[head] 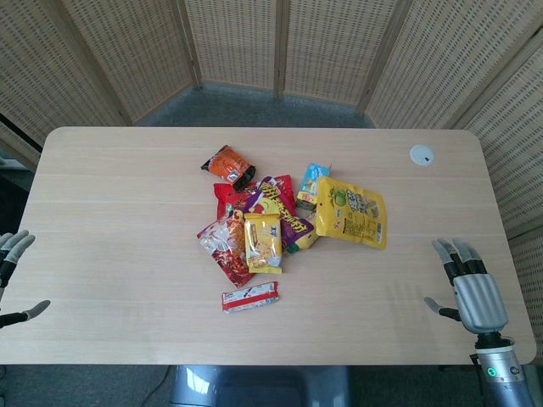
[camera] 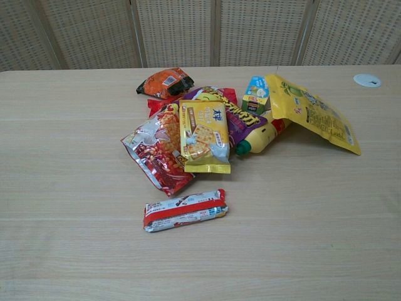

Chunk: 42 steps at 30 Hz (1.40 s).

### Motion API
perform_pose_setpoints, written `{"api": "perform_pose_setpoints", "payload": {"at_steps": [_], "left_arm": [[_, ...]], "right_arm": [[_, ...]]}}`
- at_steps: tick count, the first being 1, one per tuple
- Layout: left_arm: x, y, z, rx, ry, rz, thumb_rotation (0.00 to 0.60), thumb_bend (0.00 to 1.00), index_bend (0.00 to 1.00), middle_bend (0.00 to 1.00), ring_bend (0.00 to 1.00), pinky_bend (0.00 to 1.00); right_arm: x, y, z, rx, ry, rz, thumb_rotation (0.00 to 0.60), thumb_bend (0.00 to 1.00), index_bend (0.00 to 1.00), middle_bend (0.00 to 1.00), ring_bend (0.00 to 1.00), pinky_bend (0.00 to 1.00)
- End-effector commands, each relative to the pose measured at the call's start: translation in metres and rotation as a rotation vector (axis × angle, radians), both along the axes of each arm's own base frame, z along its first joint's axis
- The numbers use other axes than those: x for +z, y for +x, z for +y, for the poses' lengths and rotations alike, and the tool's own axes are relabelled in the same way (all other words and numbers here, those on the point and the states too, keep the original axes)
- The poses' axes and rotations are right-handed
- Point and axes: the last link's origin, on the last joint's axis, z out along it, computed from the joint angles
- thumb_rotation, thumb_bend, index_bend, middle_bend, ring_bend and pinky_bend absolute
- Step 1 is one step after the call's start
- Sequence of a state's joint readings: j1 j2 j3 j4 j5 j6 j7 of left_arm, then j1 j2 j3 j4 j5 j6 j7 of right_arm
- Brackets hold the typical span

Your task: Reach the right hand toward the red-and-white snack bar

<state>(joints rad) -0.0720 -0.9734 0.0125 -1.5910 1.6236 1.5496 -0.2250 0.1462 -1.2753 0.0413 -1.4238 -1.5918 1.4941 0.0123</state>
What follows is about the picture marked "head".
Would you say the small yellow cracker packet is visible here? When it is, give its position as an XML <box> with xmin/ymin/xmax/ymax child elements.
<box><xmin>244</xmin><ymin>212</ymin><xmax>284</xmax><ymax>275</ymax></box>

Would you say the orange black snack packet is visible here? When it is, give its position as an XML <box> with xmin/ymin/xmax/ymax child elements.
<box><xmin>200</xmin><ymin>144</ymin><xmax>258</xmax><ymax>192</ymax></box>

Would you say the light blue snack packet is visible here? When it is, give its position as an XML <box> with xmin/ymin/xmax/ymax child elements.
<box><xmin>295</xmin><ymin>162</ymin><xmax>333</xmax><ymax>212</ymax></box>

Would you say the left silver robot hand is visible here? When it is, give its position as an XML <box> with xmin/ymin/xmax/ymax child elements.
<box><xmin>0</xmin><ymin>229</ymin><xmax>52</xmax><ymax>330</ymax></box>

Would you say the red white candy bar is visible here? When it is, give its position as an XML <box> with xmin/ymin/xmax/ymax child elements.
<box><xmin>221</xmin><ymin>281</ymin><xmax>281</xmax><ymax>315</ymax></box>

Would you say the large yellow snack pouch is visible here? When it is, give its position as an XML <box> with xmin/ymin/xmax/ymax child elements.
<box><xmin>314</xmin><ymin>176</ymin><xmax>389</xmax><ymax>251</ymax></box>

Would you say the white cable grommet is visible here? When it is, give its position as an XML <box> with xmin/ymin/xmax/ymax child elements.
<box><xmin>409</xmin><ymin>144</ymin><xmax>437</xmax><ymax>166</ymax></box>

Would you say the red clear snack bag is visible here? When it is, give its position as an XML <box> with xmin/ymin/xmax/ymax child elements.
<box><xmin>195</xmin><ymin>216</ymin><xmax>255</xmax><ymax>290</ymax></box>

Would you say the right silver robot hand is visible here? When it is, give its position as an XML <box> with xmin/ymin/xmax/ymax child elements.
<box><xmin>423</xmin><ymin>237</ymin><xmax>510</xmax><ymax>334</ymax></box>

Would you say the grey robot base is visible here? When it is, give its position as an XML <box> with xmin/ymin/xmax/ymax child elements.
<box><xmin>168</xmin><ymin>365</ymin><xmax>352</xmax><ymax>407</ymax></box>

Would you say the woven bamboo folding screen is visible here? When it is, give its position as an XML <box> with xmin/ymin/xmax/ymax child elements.
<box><xmin>0</xmin><ymin>0</ymin><xmax>543</xmax><ymax>327</ymax></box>

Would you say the purple yellow chip bag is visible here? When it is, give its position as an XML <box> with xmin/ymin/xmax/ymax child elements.
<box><xmin>233</xmin><ymin>176</ymin><xmax>320</xmax><ymax>254</ymax></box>

